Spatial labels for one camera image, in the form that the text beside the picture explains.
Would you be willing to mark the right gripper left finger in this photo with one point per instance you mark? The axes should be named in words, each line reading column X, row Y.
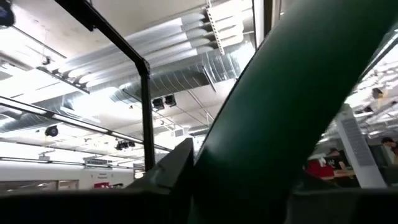
column 178, row 177

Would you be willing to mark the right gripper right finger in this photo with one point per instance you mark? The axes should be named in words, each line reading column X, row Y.
column 311, row 186

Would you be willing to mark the dark green plate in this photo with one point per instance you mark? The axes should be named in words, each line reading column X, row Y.
column 280, row 109

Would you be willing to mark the red object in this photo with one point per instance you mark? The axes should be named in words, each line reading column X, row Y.
column 320, row 169

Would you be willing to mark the person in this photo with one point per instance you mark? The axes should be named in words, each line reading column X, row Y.
column 390, row 149
column 335, row 157

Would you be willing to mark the white pillar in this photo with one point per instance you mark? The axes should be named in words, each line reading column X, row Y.
column 357, row 149

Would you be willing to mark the black ceiling spotlight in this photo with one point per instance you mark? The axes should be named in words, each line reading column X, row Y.
column 158, row 103
column 170, row 100

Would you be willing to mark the long ceiling light strip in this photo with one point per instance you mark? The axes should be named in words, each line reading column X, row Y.
column 81, row 124

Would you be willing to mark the black round ceiling device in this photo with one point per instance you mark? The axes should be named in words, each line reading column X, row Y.
column 51, row 130

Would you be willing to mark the white perforated ceiling panel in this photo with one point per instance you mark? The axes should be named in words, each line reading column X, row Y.
column 224, row 25

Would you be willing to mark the black aluminium rig frame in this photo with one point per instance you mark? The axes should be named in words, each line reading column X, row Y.
column 146, row 109

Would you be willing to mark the silver ventilation duct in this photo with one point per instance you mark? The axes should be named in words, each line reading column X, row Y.
column 171, row 40

